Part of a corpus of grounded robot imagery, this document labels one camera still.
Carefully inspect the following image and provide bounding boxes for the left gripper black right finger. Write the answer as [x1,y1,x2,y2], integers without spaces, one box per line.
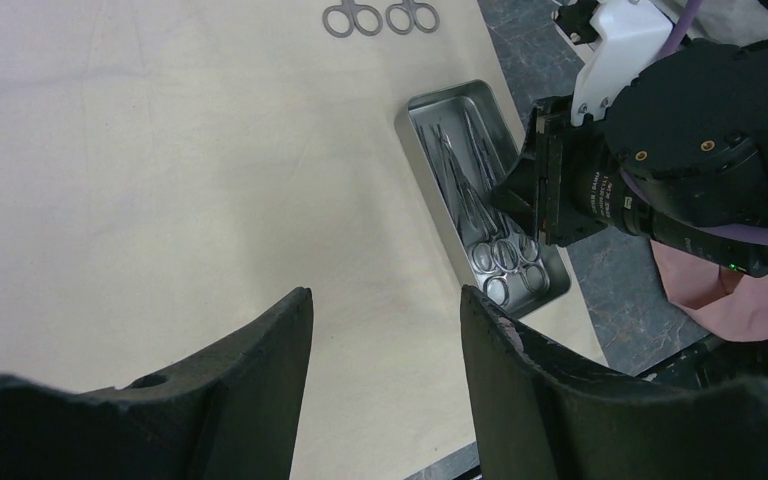
[460,286,768,479]

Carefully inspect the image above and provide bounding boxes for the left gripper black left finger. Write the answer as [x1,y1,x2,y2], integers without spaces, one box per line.
[0,288,314,479]

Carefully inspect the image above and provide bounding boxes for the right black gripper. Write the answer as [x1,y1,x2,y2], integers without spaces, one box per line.
[489,95,607,247]

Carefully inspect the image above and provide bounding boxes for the metal instrument tray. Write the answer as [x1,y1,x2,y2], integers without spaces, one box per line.
[394,80,572,320]

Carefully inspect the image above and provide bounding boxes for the steel scissors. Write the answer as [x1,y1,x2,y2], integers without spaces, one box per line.
[455,108,550,307]
[384,0,441,35]
[322,0,384,38]

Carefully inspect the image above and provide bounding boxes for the beige cloth wrap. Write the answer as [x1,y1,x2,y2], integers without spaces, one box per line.
[0,0,609,480]

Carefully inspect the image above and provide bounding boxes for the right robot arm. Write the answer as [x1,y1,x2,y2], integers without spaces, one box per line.
[490,40,768,278]

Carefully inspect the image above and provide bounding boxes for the steel scissors in tray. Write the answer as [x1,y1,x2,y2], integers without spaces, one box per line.
[455,108,550,307]

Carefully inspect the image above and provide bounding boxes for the steel forceps in tray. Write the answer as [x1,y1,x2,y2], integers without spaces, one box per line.
[417,124,497,273]

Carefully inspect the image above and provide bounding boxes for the pink crumpled cloth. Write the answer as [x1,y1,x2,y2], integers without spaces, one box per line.
[651,242,768,342]

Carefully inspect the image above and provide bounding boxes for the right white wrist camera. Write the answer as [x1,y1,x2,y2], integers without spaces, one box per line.
[552,1,673,127]

